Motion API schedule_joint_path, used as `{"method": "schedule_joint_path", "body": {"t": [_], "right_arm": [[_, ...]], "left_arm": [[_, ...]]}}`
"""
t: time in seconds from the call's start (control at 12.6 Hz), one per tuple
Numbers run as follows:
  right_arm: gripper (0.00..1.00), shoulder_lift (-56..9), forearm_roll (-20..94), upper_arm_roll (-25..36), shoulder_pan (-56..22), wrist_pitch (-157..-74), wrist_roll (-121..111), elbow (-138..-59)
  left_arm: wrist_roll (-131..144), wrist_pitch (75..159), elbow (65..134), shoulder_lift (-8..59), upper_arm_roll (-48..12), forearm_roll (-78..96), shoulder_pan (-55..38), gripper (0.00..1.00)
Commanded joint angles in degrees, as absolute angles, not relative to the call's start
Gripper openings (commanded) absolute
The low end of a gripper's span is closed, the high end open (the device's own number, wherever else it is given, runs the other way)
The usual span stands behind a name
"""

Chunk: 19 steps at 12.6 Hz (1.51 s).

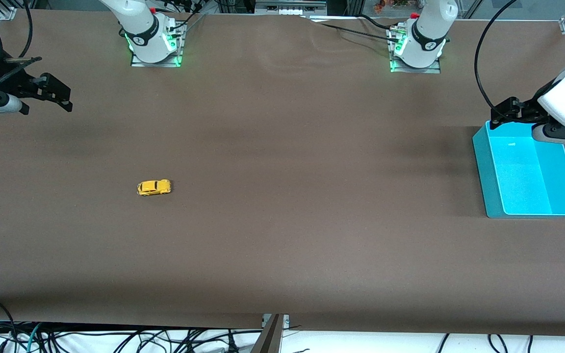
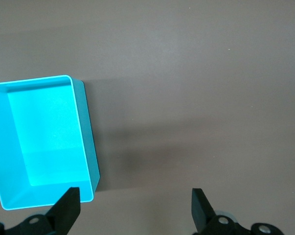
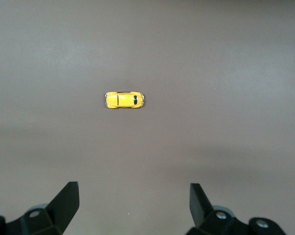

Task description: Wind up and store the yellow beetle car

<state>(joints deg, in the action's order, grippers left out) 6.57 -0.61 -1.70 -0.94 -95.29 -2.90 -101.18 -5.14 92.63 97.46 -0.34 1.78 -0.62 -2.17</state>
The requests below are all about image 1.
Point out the yellow beetle toy car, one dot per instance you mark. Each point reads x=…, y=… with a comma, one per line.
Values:
x=154, y=187

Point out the white power strip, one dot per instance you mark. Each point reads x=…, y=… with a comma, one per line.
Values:
x=290, y=7

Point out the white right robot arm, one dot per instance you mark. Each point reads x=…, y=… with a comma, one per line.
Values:
x=142, y=29

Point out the brown table cover sheet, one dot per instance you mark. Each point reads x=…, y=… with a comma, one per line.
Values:
x=282, y=147

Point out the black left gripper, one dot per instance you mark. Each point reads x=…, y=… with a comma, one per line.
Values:
x=524, y=110

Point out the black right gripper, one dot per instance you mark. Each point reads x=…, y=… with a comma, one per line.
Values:
x=16, y=83

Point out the orange background item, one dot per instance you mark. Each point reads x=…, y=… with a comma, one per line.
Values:
x=390, y=5

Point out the teal plastic bin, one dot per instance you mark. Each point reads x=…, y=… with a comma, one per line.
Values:
x=527, y=181

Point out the metal table bracket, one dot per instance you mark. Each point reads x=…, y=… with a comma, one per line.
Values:
x=270, y=336

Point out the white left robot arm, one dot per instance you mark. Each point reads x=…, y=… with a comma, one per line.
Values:
x=427, y=34

